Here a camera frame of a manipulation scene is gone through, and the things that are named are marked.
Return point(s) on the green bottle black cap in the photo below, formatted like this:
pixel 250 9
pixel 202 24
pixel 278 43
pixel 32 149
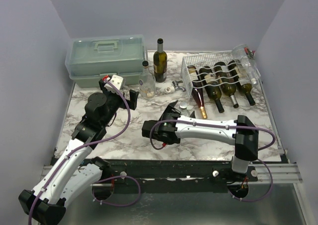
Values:
pixel 243 84

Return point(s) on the dark green bottle black neck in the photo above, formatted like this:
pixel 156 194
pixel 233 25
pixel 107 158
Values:
pixel 213 91

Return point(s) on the clear bottle dark label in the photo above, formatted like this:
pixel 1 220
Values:
pixel 183 108

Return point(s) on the dark green brown-label wine bottle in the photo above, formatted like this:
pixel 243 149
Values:
pixel 160 62

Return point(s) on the green plastic toolbox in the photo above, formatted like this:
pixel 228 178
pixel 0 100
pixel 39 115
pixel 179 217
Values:
pixel 90 59

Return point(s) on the white wire wine rack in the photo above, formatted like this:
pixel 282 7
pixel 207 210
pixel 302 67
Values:
pixel 201 60

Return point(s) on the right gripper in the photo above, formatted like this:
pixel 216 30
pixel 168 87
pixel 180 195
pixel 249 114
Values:
pixel 172 114

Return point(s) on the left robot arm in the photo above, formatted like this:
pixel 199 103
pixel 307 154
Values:
pixel 48 200

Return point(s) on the red bottle gold foil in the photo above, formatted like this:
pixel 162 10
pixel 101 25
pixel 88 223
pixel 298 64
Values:
pixel 197 91

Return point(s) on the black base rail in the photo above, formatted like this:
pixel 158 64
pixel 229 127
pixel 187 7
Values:
pixel 167 176

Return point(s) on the white plastic pipe fitting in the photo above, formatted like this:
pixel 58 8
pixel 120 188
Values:
pixel 169 90

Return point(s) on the clear glass wine bottle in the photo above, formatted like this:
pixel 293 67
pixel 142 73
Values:
pixel 147 81

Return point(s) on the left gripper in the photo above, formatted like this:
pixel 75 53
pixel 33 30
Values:
pixel 131 103

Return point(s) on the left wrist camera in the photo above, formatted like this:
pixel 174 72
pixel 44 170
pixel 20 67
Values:
pixel 113 81

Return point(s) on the olive bottle silver cap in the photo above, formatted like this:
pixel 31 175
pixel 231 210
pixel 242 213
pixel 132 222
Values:
pixel 225 80

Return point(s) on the clear bottle red cap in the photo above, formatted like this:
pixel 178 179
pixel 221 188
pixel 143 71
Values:
pixel 245 60

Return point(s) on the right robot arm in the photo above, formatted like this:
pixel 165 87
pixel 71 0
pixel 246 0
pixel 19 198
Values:
pixel 241 133

